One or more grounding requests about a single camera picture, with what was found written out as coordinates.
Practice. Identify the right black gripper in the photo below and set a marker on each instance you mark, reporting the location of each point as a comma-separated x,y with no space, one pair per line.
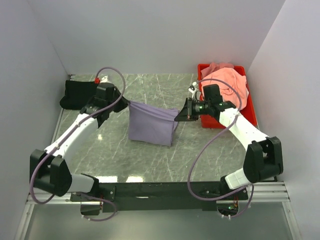
187,114

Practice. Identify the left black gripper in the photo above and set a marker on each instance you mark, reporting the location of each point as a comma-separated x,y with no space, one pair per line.
123,103

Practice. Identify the lavender t shirt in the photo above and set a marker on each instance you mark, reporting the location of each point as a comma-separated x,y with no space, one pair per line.
151,124

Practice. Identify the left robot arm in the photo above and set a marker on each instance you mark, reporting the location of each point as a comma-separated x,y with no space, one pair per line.
49,169

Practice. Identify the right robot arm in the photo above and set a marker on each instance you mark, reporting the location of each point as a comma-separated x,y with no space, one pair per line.
263,158

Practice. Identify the folded black t shirt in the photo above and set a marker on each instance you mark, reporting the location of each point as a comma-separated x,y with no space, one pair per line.
77,94

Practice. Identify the pink t shirt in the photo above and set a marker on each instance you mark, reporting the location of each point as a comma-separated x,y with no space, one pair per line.
236,89

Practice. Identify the red plastic bin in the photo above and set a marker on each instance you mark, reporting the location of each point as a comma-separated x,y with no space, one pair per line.
248,112

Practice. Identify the black base crossbar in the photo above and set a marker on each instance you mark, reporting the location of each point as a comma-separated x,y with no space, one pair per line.
147,196

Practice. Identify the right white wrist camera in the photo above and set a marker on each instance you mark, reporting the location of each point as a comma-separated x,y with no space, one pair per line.
194,90

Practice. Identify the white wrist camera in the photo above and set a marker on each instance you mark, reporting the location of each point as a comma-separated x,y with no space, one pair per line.
194,90
99,80

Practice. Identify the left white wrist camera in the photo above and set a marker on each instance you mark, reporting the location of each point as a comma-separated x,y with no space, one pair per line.
99,80

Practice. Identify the aluminium frame rail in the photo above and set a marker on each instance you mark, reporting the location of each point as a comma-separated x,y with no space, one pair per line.
269,216

